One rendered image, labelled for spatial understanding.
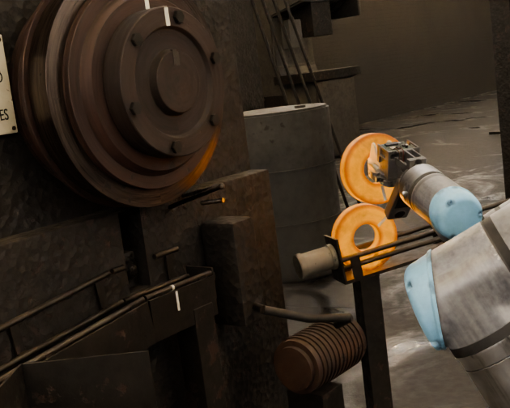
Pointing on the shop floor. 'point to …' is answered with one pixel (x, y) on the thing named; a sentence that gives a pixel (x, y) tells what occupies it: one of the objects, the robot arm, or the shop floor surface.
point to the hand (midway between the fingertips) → (374, 159)
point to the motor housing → (318, 363)
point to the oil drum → (296, 176)
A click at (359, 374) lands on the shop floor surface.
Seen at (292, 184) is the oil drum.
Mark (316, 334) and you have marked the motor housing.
